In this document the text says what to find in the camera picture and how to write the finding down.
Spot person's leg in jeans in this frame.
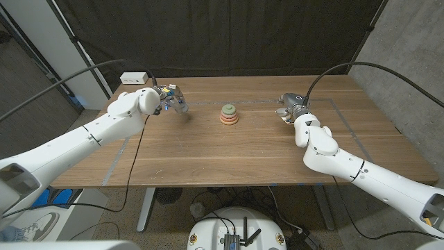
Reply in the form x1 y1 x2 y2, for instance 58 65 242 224
0 225 27 242

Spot black fabric backdrop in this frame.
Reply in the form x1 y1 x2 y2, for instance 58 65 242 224
53 0 386 92

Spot white table leg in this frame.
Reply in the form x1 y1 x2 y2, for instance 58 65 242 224
136 187 157 233

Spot black tangled floor cables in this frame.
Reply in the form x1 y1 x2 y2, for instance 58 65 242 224
190 187 278 223

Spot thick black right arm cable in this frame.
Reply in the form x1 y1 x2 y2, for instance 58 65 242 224
302 61 444 108

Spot black backdrop stand pole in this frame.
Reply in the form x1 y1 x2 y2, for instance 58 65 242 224
345 0 389 76
46 0 114 99

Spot white grey sneaker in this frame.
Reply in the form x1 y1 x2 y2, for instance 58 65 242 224
19 212 60 242

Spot white power strip box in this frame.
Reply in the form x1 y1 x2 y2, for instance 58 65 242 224
119 72 149 85

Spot thin black right wrist wire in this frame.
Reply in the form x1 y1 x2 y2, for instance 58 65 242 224
332 175 444 240

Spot black power adapter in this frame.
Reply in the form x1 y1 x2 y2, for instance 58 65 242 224
286 228 322 250

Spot thin black left wrist wire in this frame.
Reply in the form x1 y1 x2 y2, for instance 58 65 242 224
1 114 151 219

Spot thin black wrist wire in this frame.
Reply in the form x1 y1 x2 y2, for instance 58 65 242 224
332 175 444 240
1 114 151 219

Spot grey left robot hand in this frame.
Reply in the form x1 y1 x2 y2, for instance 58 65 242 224
154 83 189 116

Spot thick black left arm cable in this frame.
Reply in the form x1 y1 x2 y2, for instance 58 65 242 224
0 58 159 123

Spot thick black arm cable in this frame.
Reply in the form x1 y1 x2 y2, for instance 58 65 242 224
0 58 159 123
302 61 444 108

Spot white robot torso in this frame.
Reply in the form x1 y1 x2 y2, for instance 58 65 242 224
0 240 142 250

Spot grey table leg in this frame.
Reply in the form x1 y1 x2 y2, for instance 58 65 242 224
313 185 336 232

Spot grey round floor puck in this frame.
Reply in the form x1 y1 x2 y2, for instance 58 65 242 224
189 202 206 219

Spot grey antenna radio module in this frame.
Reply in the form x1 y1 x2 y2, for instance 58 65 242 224
223 217 262 250

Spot black round floor fan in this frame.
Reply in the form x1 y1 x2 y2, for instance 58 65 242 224
155 187 183 205

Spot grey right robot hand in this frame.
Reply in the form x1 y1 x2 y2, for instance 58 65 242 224
276 92 312 124

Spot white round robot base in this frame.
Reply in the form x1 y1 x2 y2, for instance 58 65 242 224
187 207 288 250

